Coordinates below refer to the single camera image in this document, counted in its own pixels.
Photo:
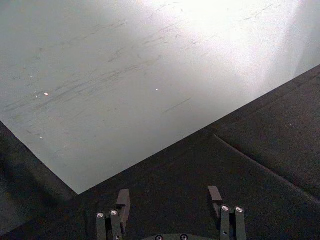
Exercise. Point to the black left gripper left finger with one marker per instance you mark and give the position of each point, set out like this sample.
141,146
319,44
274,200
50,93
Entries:
117,220

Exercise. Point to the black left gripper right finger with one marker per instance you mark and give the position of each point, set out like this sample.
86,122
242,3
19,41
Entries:
231,220

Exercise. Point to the black table cloth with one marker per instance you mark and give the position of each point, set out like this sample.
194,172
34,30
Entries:
212,180

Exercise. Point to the plain pale wall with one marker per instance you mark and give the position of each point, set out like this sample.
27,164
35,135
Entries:
125,75

